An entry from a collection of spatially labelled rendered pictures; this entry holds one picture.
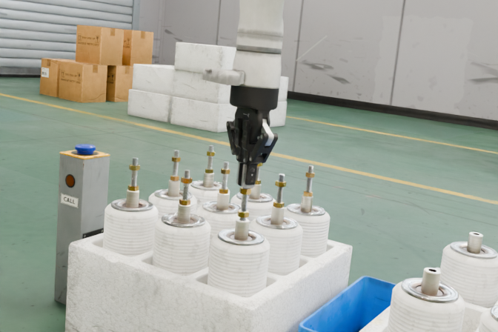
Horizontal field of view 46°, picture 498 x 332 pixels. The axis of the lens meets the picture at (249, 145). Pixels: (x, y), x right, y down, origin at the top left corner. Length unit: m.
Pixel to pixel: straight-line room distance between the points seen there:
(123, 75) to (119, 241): 4.01
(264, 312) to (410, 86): 5.40
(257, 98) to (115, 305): 0.44
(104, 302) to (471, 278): 0.62
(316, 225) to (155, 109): 3.03
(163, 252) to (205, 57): 2.83
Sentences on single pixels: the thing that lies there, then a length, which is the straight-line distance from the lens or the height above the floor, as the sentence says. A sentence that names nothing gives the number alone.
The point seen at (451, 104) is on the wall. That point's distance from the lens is 6.08.
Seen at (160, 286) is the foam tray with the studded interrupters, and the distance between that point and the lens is 0.98.
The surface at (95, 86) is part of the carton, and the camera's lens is 4.85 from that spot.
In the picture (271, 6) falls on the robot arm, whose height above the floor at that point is 0.62.
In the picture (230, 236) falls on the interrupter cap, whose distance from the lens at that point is 0.96.
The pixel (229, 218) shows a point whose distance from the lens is 1.07.
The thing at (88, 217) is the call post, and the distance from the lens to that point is 1.22.
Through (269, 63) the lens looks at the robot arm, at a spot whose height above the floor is 0.53.
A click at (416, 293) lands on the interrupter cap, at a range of 0.83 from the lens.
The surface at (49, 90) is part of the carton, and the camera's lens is 5.16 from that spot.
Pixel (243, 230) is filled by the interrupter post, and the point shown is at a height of 0.27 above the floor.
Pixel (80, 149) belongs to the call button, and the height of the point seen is 0.33.
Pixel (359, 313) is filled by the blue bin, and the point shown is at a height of 0.05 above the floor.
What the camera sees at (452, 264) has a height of 0.23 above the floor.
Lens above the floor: 0.56
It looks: 10 degrees down
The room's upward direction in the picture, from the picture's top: 5 degrees clockwise
